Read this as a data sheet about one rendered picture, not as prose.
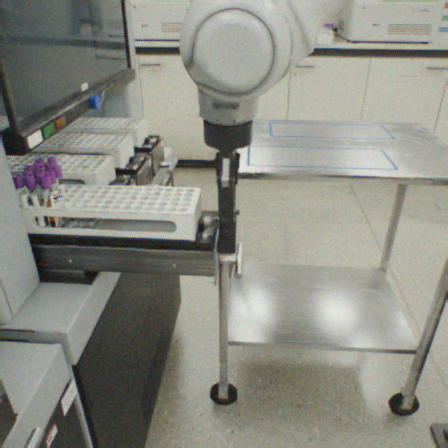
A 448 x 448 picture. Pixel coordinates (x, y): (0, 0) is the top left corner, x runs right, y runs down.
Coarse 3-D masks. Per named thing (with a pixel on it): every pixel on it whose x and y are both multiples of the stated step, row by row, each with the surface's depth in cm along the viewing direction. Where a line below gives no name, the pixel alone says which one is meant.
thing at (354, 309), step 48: (288, 144) 109; (336, 144) 109; (384, 144) 109; (432, 144) 109; (240, 288) 142; (288, 288) 142; (336, 288) 142; (384, 288) 142; (240, 336) 122; (288, 336) 122; (336, 336) 122; (384, 336) 122; (432, 336) 112
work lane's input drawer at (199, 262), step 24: (216, 216) 74; (48, 240) 68; (72, 240) 68; (96, 240) 68; (120, 240) 67; (144, 240) 67; (168, 240) 67; (192, 240) 67; (216, 240) 69; (48, 264) 70; (72, 264) 69; (96, 264) 69; (120, 264) 68; (144, 264) 68; (168, 264) 68; (192, 264) 67; (216, 264) 70; (240, 264) 72
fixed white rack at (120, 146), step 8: (56, 136) 100; (64, 136) 101; (72, 136) 101; (80, 136) 101; (88, 136) 101; (96, 136) 100; (104, 136) 100; (112, 136) 100; (120, 136) 100; (128, 136) 100; (48, 144) 95; (56, 144) 95; (64, 144) 95; (72, 144) 95; (80, 144) 95; (88, 144) 95; (96, 144) 95; (104, 144) 95; (112, 144) 95; (120, 144) 95; (128, 144) 98; (32, 152) 101; (40, 152) 101; (48, 152) 101; (56, 152) 101; (64, 152) 94; (72, 152) 94; (80, 152) 104; (88, 152) 104; (96, 152) 104; (104, 152) 93; (112, 152) 93; (120, 152) 93; (128, 152) 98; (120, 160) 94; (128, 160) 98
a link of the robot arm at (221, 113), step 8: (200, 96) 58; (208, 96) 57; (200, 104) 59; (208, 104) 57; (216, 104) 57; (224, 104) 56; (232, 104) 56; (240, 104) 57; (248, 104) 57; (256, 104) 59; (200, 112) 60; (208, 112) 58; (216, 112) 57; (224, 112) 57; (232, 112) 57; (240, 112) 57; (248, 112) 58; (256, 112) 60; (208, 120) 59; (216, 120) 58; (224, 120) 58; (232, 120) 58; (240, 120) 58; (248, 120) 59
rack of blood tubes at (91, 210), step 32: (64, 192) 73; (96, 192) 73; (128, 192) 72; (160, 192) 72; (192, 192) 72; (32, 224) 68; (64, 224) 70; (96, 224) 73; (128, 224) 73; (160, 224) 73; (192, 224) 66
